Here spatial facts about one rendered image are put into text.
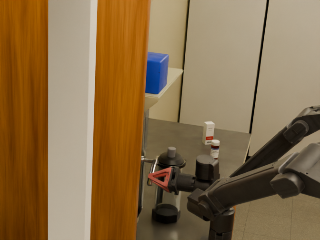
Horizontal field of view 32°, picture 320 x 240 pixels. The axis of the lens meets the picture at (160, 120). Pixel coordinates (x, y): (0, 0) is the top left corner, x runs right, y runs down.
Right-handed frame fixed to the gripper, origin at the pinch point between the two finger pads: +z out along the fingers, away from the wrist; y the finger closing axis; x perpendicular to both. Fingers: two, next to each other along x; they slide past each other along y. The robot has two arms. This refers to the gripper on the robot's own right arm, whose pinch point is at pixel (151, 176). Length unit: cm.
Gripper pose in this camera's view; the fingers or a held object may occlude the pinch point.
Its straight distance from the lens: 183.8
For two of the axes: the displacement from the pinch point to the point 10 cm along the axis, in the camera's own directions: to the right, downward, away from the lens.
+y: -1.4, -4.2, -9.0
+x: -2.1, 9.0, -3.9
